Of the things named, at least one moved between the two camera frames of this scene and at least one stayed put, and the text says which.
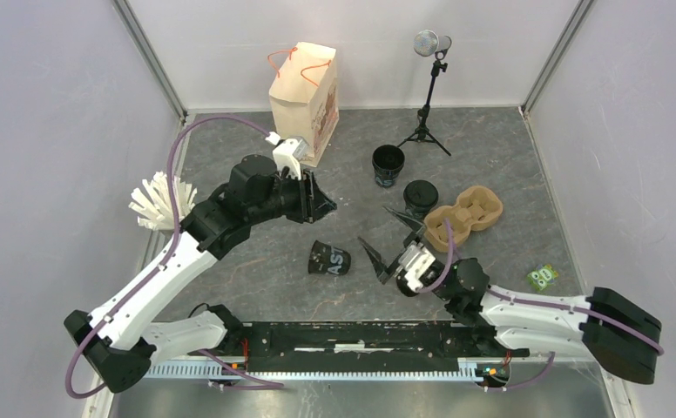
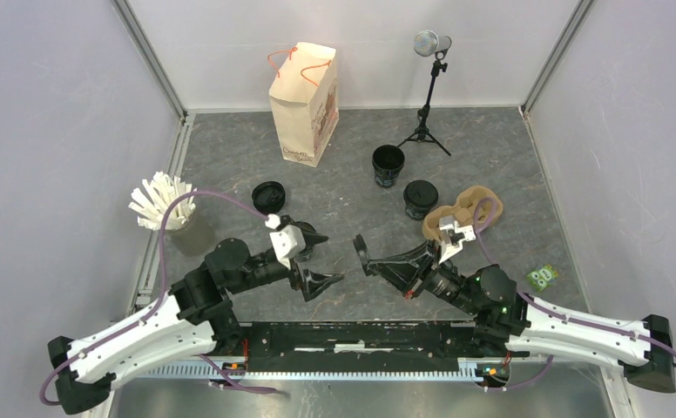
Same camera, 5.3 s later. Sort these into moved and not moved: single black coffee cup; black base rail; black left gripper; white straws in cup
Moved: black left gripper
Not moved: black base rail; single black coffee cup; white straws in cup
